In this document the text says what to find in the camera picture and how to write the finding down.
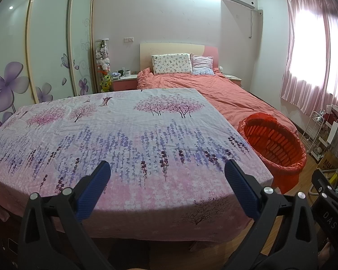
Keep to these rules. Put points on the beige pink bed headboard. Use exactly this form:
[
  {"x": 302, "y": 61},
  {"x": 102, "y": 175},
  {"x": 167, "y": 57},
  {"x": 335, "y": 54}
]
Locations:
[{"x": 171, "y": 49}]

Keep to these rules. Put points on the white wall socket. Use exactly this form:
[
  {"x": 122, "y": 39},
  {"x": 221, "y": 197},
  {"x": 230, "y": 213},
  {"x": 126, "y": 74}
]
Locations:
[{"x": 128, "y": 39}]

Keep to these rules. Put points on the green yellow plush toy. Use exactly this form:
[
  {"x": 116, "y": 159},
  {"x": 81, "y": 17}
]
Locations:
[{"x": 106, "y": 83}]

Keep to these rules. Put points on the white floral pillow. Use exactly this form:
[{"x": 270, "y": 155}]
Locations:
[{"x": 171, "y": 64}]

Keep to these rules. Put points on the pink white nightstand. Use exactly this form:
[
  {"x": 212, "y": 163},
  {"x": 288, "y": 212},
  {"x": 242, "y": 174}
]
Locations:
[
  {"x": 233, "y": 78},
  {"x": 124, "y": 84}
]

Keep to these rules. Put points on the orange plastic laundry basket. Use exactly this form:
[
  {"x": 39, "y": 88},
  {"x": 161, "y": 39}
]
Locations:
[{"x": 273, "y": 149}]

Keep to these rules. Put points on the pink satin curtain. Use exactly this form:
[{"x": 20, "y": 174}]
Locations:
[{"x": 304, "y": 62}]

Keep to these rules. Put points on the white mug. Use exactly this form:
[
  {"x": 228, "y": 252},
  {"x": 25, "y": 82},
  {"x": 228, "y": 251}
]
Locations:
[{"x": 126, "y": 72}]

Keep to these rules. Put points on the small white lamp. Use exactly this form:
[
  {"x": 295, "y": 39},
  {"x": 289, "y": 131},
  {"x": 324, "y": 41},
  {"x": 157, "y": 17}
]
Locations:
[{"x": 221, "y": 69}]

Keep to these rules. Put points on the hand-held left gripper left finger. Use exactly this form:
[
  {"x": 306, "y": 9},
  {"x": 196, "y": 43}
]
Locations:
[{"x": 94, "y": 191}]

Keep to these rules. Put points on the bed with salmon duvet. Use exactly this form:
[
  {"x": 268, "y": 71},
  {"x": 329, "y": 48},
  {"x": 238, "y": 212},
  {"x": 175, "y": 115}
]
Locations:
[{"x": 228, "y": 95}]

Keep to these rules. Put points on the floral tablecloth covered table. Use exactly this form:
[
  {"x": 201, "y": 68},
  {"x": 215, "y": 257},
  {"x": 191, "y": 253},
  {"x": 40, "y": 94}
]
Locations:
[{"x": 129, "y": 146}]

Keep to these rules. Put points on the brown paper bag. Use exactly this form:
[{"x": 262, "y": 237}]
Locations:
[{"x": 328, "y": 160}]

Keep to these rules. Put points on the floral sliding door wardrobe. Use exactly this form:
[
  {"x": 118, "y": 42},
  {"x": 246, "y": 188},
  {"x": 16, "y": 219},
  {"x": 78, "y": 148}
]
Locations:
[{"x": 50, "y": 47}]

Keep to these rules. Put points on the person's right forearm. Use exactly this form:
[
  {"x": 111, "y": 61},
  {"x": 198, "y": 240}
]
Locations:
[{"x": 325, "y": 258}]

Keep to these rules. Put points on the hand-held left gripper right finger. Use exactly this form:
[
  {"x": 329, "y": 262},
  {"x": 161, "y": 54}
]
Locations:
[{"x": 242, "y": 188}]

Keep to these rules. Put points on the pink striped pillow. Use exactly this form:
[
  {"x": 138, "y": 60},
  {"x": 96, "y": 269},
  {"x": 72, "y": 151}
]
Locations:
[{"x": 202, "y": 65}]

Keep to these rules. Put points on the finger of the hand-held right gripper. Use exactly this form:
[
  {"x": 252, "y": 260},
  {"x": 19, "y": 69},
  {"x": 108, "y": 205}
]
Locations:
[{"x": 321, "y": 185}]

